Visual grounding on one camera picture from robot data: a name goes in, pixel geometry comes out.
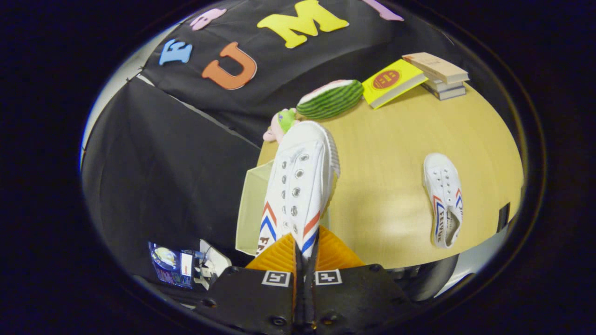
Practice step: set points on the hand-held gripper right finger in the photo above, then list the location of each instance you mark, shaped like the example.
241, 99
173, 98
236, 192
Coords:
354, 302

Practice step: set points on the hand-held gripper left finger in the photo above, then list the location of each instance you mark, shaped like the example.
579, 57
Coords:
260, 302

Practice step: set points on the cream fabric storage box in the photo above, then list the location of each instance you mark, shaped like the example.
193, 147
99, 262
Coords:
251, 209

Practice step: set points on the white canvas shoe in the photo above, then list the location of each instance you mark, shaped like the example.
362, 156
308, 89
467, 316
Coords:
444, 195
302, 186

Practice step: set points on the white paper box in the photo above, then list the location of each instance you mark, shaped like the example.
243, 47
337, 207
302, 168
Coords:
214, 263

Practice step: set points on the small blue bottle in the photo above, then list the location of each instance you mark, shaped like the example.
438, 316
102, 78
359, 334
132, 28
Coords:
199, 254

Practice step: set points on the blue printed carton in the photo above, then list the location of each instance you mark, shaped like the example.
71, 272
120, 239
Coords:
170, 265

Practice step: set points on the black table clip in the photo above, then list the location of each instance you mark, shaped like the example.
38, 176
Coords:
503, 217

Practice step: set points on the pink and green plush toy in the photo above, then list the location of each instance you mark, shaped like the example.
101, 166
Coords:
281, 123

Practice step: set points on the watermelon slice plush toy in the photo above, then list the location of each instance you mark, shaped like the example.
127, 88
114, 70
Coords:
330, 100

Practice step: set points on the yellow book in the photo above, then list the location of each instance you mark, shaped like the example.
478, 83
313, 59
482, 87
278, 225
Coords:
391, 81

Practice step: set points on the thick grey book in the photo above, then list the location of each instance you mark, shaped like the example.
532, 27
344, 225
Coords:
449, 93

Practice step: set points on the thin grey book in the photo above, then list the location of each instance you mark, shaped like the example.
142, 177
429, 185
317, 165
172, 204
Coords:
442, 85

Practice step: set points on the tan book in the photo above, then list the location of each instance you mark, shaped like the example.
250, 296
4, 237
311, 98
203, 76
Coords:
435, 66

